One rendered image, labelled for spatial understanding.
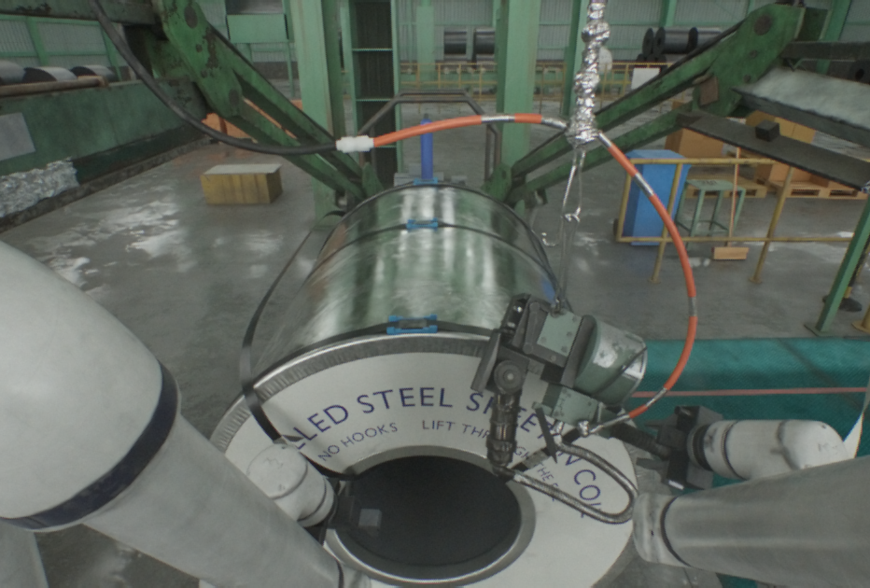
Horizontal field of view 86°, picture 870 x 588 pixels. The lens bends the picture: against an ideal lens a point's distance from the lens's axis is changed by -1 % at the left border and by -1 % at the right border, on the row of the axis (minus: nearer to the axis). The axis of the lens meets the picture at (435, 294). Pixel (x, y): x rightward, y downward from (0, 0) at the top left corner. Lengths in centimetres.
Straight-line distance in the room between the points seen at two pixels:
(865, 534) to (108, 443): 42
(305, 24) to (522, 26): 216
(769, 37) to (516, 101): 418
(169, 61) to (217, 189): 595
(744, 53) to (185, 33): 136
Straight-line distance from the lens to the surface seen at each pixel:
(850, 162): 132
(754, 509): 49
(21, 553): 53
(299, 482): 80
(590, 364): 88
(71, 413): 30
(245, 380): 117
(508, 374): 88
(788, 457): 78
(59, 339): 30
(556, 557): 156
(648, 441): 101
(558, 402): 90
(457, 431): 116
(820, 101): 137
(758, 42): 154
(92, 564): 268
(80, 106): 104
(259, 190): 711
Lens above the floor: 190
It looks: 27 degrees down
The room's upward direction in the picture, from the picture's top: straight up
